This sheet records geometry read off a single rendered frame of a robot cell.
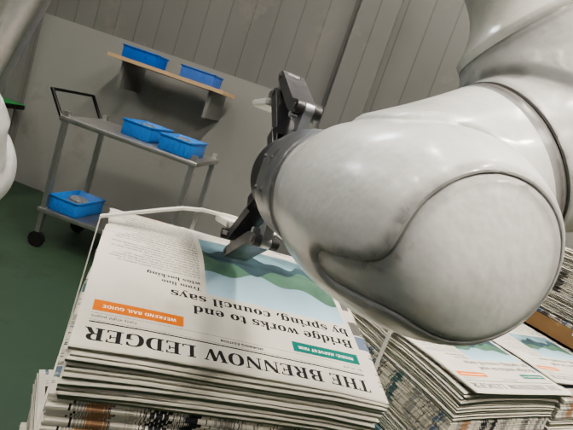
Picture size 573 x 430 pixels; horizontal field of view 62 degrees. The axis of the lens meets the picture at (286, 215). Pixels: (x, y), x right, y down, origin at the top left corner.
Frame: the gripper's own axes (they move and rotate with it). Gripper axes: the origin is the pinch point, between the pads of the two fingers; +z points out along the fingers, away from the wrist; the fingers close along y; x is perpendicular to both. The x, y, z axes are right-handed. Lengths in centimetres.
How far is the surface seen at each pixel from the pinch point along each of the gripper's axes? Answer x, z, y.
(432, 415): 44, 4, 30
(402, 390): 43, 11, 30
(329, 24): 113, 330, -123
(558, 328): 99, 32, 16
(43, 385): -15, 25, 46
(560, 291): 99, 35, 7
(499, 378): 56, 5, 22
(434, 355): 44, 9, 22
